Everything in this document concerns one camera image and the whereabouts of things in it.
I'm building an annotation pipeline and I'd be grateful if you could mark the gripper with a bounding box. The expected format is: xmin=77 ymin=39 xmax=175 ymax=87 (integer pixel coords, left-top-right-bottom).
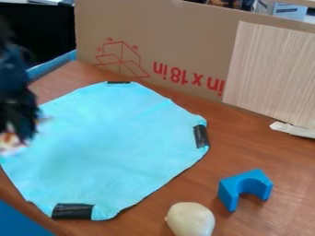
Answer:
xmin=0 ymin=87 xmax=43 ymax=146

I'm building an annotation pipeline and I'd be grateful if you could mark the small toy figure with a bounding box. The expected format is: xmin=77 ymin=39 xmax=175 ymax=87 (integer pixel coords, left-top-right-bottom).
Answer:
xmin=0 ymin=130 xmax=29 ymax=157

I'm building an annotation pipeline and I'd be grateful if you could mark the light blue cloth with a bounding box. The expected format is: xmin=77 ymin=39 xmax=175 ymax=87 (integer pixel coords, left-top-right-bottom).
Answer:
xmin=0 ymin=80 xmax=212 ymax=221

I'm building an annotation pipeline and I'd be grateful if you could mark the cardboard box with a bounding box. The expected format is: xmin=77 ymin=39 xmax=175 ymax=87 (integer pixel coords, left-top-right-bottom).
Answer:
xmin=74 ymin=0 xmax=315 ymax=103

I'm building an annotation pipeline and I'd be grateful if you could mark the cream toy potato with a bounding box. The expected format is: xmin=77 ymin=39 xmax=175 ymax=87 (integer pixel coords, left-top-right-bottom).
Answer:
xmin=163 ymin=201 xmax=217 ymax=236

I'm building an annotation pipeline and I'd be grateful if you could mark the blue arch block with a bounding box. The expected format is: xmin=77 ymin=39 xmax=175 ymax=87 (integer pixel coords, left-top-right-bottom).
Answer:
xmin=216 ymin=168 xmax=274 ymax=214

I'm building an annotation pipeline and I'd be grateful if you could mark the light wooden board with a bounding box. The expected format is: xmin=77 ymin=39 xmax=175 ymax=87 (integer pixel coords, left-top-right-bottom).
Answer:
xmin=221 ymin=20 xmax=315 ymax=130

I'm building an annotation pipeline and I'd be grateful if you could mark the white paper scrap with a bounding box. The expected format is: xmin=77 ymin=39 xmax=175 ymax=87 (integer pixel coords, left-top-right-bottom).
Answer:
xmin=268 ymin=121 xmax=315 ymax=140

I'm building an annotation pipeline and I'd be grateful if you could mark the white carton box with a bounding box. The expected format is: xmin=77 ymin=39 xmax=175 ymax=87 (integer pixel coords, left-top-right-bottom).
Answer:
xmin=251 ymin=0 xmax=310 ymax=22

